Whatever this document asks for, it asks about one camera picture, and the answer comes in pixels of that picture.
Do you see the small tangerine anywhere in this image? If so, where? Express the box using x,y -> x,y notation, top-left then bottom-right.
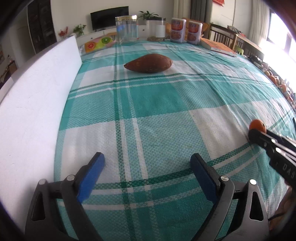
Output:
249,119 -> 266,133

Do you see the right hand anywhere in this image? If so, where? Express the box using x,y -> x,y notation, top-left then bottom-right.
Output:
269,187 -> 295,231

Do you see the pile of oranges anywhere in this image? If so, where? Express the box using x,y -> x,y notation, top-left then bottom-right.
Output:
264,70 -> 290,99

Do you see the wooden side table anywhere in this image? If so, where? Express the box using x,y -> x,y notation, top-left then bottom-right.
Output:
235,34 -> 264,60

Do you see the orange book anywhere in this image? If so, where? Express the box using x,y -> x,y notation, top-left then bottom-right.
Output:
200,38 -> 237,57

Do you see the dark wooden chair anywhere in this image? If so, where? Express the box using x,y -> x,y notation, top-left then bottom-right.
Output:
209,24 -> 237,50

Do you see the teal plaid tablecloth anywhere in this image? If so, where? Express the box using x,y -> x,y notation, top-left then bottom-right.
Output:
54,41 -> 295,240

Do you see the white foam box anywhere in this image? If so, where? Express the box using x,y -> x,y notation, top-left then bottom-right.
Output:
1,36 -> 82,230

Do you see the right red white can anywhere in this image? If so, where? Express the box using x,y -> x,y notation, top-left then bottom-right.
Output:
187,21 -> 203,45

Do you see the red white can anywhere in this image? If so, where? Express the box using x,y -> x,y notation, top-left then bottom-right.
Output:
187,21 -> 203,45
170,18 -> 186,43

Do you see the upper sweet potato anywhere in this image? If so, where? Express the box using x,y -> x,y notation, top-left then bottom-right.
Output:
124,54 -> 173,73

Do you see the left red white can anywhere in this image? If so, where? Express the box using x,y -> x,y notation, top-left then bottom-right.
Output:
170,18 -> 186,43

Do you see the black lid glass jar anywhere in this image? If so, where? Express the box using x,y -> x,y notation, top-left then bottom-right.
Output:
146,16 -> 166,42

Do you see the white tv cabinet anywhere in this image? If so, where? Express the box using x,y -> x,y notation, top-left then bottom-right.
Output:
76,25 -> 147,47

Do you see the large potted green plant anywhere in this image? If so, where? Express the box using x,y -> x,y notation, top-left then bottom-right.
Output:
138,11 -> 159,20

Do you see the gold lid glass jar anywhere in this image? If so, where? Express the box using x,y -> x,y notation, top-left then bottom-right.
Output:
115,15 -> 139,44

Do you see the fruit print pouch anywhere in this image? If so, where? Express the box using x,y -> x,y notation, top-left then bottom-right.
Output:
84,36 -> 115,53

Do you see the red flower vase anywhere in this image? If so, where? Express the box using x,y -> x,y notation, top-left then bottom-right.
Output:
58,26 -> 68,39

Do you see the green plant white vase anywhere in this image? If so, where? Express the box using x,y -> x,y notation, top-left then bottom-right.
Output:
73,24 -> 86,37

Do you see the black display cabinet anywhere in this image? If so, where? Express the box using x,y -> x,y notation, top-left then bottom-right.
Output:
27,0 -> 57,54

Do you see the black television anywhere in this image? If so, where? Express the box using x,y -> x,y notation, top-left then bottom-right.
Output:
90,6 -> 129,31

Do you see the red wall hanging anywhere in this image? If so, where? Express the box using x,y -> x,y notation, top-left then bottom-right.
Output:
213,0 -> 225,6

